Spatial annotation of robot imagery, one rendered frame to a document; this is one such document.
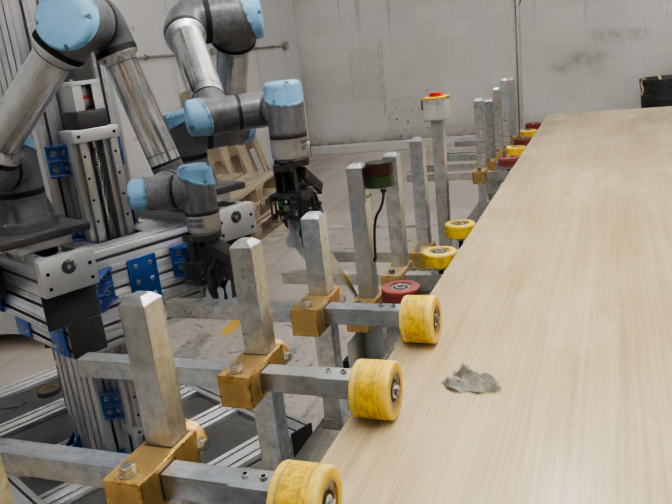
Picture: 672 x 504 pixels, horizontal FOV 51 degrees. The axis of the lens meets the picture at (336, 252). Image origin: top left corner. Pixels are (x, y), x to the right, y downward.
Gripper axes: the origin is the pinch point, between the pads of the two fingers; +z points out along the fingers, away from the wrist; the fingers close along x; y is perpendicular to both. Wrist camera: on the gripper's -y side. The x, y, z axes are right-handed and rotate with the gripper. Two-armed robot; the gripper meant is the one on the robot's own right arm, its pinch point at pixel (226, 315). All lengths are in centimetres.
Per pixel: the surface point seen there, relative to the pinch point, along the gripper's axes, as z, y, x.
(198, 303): -13.5, -10.8, 26.3
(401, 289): -7.7, -42.7, 1.1
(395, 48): -47, 176, -781
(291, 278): -0.9, -6.1, -23.5
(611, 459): -7, -83, 55
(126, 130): -13, 262, -319
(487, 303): -7, -61, 7
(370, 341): 5.8, -33.7, -2.2
